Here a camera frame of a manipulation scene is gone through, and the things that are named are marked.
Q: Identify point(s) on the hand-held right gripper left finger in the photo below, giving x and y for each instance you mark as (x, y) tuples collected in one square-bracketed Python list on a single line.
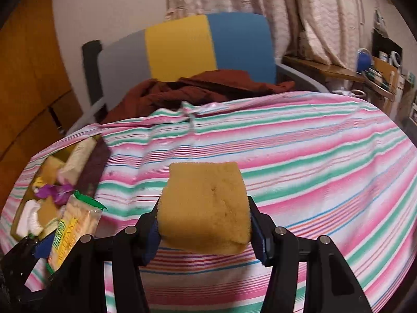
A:
[(150, 238)]

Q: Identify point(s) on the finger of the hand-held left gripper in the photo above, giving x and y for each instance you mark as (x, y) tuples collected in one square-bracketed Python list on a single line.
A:
[(40, 249)]

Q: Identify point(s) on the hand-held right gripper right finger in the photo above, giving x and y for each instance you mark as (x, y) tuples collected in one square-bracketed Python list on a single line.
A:
[(259, 234)]

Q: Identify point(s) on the white soap block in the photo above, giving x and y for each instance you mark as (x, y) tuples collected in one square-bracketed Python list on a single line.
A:
[(27, 216)]

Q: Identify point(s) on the cracker packet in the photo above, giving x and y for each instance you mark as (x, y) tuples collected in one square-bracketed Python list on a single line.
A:
[(75, 225)]

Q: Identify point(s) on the purple snack packet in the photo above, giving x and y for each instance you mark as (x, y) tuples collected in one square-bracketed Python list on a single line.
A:
[(52, 191)]

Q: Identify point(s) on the yellow bun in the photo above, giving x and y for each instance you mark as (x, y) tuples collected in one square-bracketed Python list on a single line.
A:
[(202, 208)]

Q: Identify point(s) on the yellow sponge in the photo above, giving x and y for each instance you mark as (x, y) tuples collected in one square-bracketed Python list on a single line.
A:
[(50, 166)]

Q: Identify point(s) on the gold tin box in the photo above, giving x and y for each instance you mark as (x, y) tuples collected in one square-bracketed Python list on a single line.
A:
[(94, 166)]

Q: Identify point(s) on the striped tablecloth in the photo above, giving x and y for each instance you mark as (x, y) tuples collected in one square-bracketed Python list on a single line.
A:
[(293, 169)]

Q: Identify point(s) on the brown jacket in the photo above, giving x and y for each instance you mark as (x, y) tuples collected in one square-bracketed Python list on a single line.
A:
[(195, 88)]

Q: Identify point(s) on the wooden side desk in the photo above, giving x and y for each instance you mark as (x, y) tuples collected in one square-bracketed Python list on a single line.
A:
[(325, 70)]

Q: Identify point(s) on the wooden wardrobe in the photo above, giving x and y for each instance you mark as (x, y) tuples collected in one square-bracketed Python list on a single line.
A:
[(26, 71)]

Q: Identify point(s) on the black rolled mat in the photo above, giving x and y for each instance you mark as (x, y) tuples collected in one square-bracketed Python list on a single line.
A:
[(91, 58)]

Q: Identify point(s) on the grey yellow blue chair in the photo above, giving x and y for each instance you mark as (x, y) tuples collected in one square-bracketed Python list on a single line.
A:
[(179, 45)]

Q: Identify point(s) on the patterned beige curtain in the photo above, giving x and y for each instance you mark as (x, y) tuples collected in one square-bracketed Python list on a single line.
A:
[(260, 0)]

